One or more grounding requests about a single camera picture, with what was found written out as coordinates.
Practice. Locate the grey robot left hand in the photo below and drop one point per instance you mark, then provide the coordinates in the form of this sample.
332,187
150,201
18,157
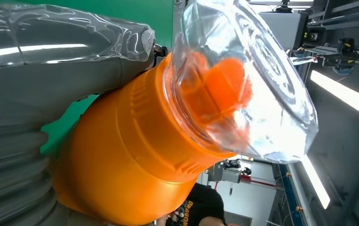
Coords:
57,71

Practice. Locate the grey and red machine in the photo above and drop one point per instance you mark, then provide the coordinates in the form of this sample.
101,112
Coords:
226,173

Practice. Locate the person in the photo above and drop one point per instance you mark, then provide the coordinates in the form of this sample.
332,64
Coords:
204,202

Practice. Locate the grey equipment box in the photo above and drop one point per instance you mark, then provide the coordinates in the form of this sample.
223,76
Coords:
283,29

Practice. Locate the white light panel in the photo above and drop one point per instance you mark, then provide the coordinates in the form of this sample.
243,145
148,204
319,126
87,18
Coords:
341,92
316,182

